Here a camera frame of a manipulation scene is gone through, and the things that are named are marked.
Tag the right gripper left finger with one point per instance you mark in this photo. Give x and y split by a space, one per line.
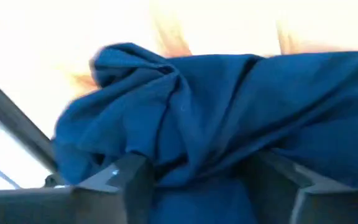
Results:
113 199

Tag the dark blue garment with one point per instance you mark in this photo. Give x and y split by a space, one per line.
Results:
228 109

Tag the grey metal frame bar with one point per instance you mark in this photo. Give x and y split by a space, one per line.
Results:
14 121

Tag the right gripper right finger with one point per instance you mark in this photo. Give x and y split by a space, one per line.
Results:
322 205

